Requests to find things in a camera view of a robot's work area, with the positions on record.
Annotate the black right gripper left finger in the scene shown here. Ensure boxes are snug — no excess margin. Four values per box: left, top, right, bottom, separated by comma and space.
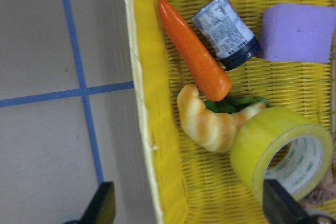
65, 182, 116, 224

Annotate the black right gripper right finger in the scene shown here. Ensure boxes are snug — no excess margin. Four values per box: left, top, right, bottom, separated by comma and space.
262, 179, 335, 223

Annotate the yellow tape roll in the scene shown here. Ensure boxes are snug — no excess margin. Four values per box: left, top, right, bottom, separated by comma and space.
230, 107, 334, 202

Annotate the yellow woven basket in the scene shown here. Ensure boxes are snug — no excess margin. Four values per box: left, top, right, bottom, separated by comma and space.
125, 0, 335, 223

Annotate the toy croissant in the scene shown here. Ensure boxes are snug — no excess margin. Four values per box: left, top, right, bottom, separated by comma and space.
177, 84, 267, 153

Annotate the orange toy carrot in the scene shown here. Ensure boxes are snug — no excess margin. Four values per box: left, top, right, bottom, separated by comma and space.
158, 0, 232, 102

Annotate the purple foam block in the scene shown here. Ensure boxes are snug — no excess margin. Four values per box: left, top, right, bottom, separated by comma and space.
259, 3, 335, 63

